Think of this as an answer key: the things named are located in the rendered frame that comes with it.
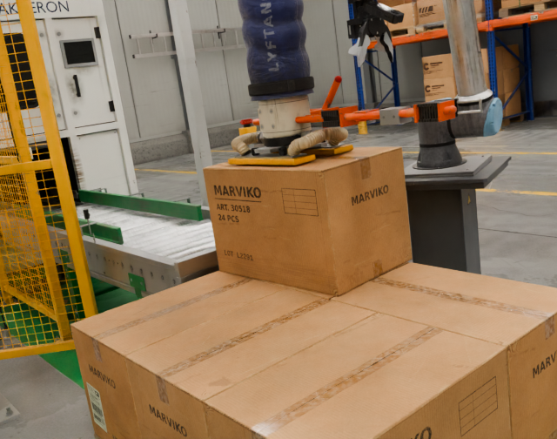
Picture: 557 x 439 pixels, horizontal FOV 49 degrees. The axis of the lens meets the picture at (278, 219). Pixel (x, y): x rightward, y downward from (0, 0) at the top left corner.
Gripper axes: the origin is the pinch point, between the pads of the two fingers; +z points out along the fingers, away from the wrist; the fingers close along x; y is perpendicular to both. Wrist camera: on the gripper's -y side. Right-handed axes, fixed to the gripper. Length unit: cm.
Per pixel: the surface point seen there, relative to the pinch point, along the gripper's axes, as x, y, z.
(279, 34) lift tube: 7.0, 32.7, -13.7
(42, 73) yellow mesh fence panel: 38, 152, -16
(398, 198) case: -17.0, 10.8, 44.3
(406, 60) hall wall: -863, 634, 1
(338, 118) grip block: 4.7, 13.4, 14.3
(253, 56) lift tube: 11.6, 41.5, -8.3
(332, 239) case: 18, 10, 49
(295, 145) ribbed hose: 12.7, 25.9, 21.2
